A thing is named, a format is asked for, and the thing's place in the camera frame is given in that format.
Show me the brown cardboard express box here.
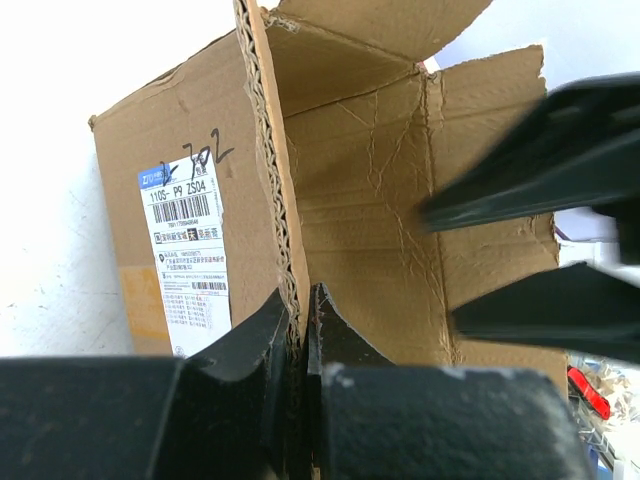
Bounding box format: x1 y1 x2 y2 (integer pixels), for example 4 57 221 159
90 1 567 390

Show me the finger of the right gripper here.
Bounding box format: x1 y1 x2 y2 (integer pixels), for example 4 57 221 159
449 263 639 364
419 73 639 231

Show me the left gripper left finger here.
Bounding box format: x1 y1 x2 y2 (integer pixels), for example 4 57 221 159
1 293 288 479

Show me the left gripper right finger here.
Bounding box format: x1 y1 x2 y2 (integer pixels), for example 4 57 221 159
307 284 594 479

